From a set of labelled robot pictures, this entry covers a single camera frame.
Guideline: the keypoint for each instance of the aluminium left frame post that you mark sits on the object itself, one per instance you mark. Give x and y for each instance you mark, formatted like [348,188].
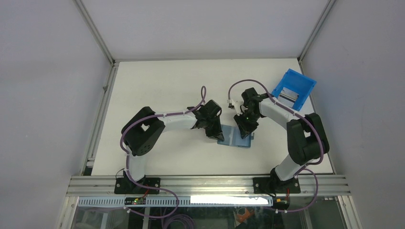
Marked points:
[94,31]

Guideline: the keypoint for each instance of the striped credit card in bin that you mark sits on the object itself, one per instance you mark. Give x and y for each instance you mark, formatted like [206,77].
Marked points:
[289,95]

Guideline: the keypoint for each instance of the white slotted cable duct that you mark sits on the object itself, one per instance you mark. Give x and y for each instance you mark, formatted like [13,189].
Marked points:
[192,201]

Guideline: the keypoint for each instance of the aluminium right frame post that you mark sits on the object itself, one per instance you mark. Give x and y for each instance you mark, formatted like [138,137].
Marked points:
[321,20]

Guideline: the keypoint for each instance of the aluminium frame post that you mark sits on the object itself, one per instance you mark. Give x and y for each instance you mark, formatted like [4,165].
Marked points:
[94,31]
[321,20]

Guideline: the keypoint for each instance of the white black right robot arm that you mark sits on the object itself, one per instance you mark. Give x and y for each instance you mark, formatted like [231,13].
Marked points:
[306,138]

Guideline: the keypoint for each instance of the teal leather card holder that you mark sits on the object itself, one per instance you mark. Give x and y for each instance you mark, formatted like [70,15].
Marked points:
[232,137]

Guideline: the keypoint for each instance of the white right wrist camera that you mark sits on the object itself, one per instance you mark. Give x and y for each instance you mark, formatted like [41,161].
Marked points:
[232,104]

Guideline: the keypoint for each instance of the blue plastic bin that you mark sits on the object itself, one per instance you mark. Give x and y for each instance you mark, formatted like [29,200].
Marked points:
[298,83]

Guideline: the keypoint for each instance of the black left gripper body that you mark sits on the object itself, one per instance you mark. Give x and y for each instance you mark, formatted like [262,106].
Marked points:
[212,122]

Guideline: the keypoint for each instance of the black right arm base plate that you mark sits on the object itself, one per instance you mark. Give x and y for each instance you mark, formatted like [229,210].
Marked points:
[269,185]

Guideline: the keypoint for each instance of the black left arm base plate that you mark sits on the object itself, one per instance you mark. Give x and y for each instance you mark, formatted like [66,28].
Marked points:
[125,186]

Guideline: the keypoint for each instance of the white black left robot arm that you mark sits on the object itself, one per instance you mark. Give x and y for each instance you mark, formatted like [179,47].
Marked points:
[142,132]

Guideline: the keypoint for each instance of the aluminium front frame rail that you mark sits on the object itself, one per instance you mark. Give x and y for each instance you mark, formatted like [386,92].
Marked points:
[305,185]

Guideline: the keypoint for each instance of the small green circuit board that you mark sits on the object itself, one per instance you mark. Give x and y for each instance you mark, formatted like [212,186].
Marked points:
[135,201]

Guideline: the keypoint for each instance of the orange object under table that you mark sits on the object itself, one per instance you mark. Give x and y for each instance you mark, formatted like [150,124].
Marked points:
[243,214]

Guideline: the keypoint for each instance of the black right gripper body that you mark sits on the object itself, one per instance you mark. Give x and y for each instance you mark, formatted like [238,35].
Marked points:
[247,120]

